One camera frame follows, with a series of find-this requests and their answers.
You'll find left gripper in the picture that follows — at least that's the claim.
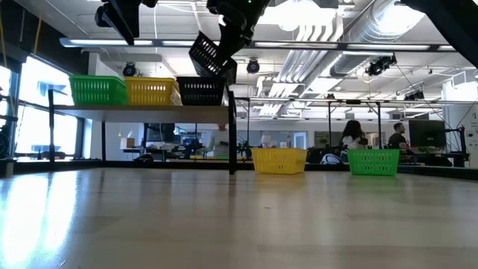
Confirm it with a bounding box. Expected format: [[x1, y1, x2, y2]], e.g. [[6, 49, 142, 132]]
[[94, 0, 158, 46]]

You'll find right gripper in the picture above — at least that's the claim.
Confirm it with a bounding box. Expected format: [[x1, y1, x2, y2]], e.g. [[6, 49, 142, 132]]
[[206, 0, 272, 67]]

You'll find black plastic basket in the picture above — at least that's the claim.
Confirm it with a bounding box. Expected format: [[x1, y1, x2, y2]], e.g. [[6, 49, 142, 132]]
[[176, 76, 229, 107], [187, 31, 238, 85]]

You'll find black-legged shelf with light board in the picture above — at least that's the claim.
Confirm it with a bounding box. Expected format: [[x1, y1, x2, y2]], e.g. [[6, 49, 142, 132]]
[[47, 88, 238, 176]]

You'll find person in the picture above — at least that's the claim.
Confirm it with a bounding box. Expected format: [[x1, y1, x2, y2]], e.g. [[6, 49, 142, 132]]
[[208, 124, 230, 158], [387, 122, 412, 151], [339, 119, 369, 162]]

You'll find black computer monitor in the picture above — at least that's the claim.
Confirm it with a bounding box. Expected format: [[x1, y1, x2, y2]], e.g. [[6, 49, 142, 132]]
[[407, 119, 447, 149]]

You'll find yellow hanging cable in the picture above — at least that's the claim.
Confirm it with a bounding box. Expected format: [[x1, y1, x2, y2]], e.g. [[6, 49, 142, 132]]
[[33, 13, 43, 57]]

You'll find black ceiling light rail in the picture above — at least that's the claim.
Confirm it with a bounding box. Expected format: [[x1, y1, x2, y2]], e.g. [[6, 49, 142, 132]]
[[59, 37, 459, 53]]

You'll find black metal frame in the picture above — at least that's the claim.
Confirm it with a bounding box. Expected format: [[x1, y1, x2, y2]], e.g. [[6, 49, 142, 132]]
[[235, 96, 478, 161]]

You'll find silver ventilation duct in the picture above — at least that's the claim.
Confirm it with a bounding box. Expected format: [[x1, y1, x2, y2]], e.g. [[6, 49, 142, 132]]
[[330, 0, 427, 78]]

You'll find black ceiling camera cluster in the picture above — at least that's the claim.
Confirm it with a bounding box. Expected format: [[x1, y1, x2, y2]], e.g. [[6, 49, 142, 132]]
[[364, 54, 398, 78]]

